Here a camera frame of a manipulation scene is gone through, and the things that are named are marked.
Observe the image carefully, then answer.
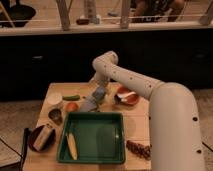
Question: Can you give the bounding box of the small metal cup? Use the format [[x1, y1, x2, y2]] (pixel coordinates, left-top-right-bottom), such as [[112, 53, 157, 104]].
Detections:
[[48, 109, 63, 125]]

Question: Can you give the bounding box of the white spoon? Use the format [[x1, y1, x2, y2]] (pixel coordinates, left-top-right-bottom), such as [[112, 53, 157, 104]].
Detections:
[[117, 91, 136, 99]]

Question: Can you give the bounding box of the brown grape bunch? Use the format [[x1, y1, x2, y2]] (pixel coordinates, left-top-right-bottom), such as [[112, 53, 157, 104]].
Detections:
[[126, 140, 151, 161]]

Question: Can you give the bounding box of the seated person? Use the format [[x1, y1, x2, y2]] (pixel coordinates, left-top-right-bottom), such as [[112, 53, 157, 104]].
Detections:
[[132, 0, 184, 23]]

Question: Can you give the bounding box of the orange tomato toy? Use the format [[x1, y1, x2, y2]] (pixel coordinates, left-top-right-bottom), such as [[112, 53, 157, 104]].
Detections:
[[65, 102, 78, 112]]

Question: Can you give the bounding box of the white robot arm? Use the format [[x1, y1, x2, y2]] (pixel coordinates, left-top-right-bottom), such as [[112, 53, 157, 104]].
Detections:
[[92, 51, 205, 171]]

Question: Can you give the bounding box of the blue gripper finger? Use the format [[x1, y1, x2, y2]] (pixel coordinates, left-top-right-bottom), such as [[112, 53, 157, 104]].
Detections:
[[92, 86, 106, 100]]

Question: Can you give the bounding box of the dark brown plate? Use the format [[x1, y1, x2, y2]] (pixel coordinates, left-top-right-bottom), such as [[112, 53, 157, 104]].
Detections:
[[28, 125, 56, 152]]

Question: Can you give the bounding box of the black chair base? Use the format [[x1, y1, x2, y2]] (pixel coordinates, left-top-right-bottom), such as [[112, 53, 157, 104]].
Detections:
[[0, 4, 36, 27]]

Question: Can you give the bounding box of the orange bowl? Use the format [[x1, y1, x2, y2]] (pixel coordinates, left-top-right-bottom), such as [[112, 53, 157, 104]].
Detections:
[[114, 86, 140, 106]]

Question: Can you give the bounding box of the yellow corn cob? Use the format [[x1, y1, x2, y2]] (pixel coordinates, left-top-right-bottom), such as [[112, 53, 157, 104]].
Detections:
[[67, 133, 78, 160]]

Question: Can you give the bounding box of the white brown cloth block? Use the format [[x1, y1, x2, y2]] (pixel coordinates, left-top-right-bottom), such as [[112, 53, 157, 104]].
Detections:
[[33, 124, 53, 151]]

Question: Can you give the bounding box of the green plastic tray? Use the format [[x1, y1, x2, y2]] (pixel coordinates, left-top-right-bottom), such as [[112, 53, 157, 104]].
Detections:
[[57, 112, 126, 164]]

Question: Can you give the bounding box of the green pickle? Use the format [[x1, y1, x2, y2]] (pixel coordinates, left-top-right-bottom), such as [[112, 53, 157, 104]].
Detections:
[[62, 95, 80, 101]]

